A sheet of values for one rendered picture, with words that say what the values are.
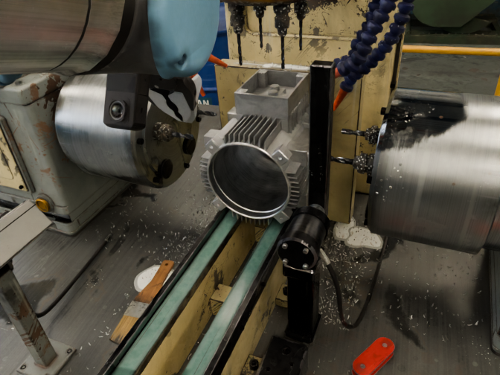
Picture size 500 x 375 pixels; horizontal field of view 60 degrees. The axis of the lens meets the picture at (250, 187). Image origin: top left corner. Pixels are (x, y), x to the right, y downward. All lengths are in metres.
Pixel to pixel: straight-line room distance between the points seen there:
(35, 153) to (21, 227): 0.33
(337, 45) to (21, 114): 0.64
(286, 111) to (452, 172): 0.28
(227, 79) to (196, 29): 0.63
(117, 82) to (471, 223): 0.50
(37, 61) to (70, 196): 0.82
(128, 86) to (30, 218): 0.27
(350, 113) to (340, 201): 0.21
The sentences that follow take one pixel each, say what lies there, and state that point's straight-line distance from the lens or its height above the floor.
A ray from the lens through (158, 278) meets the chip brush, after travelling 0.91.
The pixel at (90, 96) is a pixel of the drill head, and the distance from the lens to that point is 0.89.
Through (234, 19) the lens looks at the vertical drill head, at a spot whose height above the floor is 1.27.
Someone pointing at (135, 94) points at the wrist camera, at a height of 1.26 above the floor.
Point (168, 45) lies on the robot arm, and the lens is 0.27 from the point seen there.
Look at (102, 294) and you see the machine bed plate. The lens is 0.93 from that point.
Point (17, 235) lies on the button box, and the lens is 0.69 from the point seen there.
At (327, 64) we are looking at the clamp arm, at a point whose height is 1.25.
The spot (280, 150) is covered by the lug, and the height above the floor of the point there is 1.09.
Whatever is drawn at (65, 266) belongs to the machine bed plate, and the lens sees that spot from 1.02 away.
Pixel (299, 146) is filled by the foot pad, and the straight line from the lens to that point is 0.75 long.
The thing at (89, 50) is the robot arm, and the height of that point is 1.38.
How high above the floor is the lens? 1.45
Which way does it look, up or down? 35 degrees down
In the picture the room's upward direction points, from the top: 4 degrees counter-clockwise
